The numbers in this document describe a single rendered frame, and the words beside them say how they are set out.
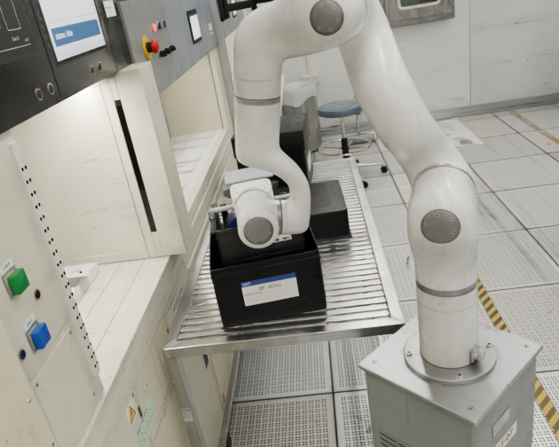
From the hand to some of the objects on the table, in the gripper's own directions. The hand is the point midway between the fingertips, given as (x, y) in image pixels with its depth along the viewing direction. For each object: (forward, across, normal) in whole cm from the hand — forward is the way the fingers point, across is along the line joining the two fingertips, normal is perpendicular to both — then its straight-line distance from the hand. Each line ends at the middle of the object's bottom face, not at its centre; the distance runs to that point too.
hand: (249, 181), depth 139 cm
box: (+87, -12, +33) cm, 94 cm away
